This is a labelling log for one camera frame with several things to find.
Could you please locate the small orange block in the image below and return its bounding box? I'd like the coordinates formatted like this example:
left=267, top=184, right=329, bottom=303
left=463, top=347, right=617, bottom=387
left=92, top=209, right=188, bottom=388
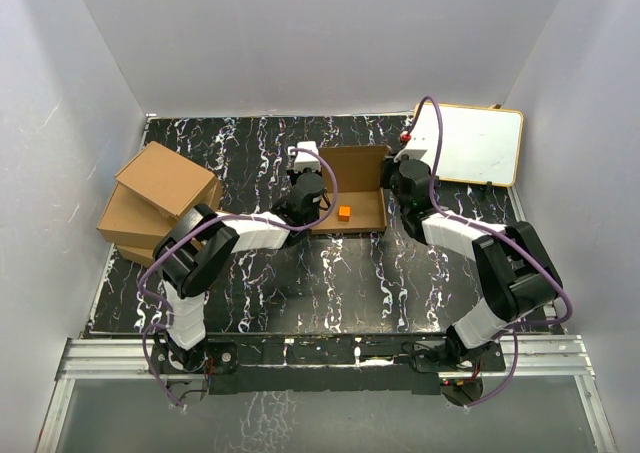
left=338, top=205, right=352, bottom=222

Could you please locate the brown cardboard box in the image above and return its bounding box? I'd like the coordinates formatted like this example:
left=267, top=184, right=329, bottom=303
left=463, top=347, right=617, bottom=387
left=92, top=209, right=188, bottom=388
left=312, top=145, right=390, bottom=235

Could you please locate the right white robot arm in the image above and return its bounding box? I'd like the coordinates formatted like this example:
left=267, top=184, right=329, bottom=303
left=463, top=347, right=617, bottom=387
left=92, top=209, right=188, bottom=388
left=380, top=156, right=562, bottom=370

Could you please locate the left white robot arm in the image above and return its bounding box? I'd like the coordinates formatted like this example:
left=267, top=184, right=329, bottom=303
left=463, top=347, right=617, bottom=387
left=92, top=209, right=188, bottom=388
left=154, top=169, right=330, bottom=372

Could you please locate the top small folded cardboard box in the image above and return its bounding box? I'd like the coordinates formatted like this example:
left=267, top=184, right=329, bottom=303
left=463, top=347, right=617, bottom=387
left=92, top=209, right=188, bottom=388
left=115, top=141, right=218, bottom=219

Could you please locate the bottom folded cardboard box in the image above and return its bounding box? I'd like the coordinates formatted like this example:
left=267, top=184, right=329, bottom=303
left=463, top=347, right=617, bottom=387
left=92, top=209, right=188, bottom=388
left=116, top=245, right=155, bottom=268

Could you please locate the middle folded cardboard box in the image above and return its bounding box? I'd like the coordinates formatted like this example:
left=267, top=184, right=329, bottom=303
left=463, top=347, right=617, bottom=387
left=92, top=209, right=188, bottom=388
left=97, top=178, right=222, bottom=248

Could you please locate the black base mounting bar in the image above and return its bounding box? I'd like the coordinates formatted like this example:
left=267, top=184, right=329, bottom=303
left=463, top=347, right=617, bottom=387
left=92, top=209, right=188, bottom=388
left=148, top=333, right=506, bottom=395

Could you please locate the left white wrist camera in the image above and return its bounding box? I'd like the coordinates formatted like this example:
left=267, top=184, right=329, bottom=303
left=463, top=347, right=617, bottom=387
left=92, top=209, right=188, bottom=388
left=287, top=141, right=321, bottom=173

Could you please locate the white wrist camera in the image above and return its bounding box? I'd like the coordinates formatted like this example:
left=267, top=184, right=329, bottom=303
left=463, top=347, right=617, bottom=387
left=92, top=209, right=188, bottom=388
left=287, top=141, right=321, bottom=173
left=394, top=115, right=439, bottom=165

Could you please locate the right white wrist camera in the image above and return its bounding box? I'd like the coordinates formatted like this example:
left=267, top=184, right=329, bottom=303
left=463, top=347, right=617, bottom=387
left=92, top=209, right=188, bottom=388
left=394, top=115, right=439, bottom=165

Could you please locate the white board yellow frame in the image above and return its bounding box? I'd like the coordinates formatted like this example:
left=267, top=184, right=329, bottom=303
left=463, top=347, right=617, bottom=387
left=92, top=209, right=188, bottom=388
left=418, top=103, right=524, bottom=187

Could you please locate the aluminium frame rail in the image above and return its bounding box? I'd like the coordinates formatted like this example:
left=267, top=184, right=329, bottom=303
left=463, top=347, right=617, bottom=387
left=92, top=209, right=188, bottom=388
left=36, top=333, right=616, bottom=452

